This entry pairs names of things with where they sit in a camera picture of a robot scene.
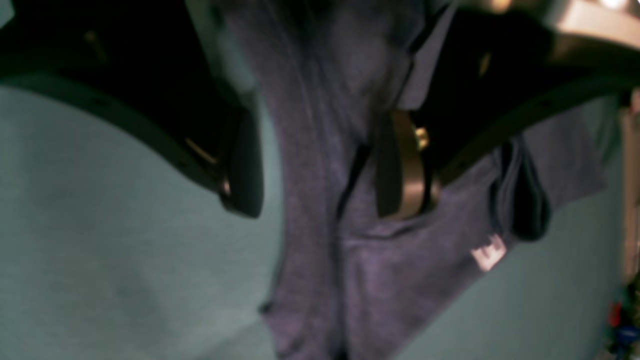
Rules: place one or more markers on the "teal table cloth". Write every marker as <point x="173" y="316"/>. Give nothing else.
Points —
<point x="108" y="254"/>

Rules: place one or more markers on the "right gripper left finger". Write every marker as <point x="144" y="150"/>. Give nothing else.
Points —
<point x="142" y="66"/>

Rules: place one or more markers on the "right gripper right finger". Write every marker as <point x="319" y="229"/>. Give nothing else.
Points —
<point x="498" y="71"/>

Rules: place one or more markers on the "blue-grey T-shirt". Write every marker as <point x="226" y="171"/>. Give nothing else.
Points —
<point x="350" y="283"/>

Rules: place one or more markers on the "blue orange clamp bottom right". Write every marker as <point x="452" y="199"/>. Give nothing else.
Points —
<point x="624" y="332"/>

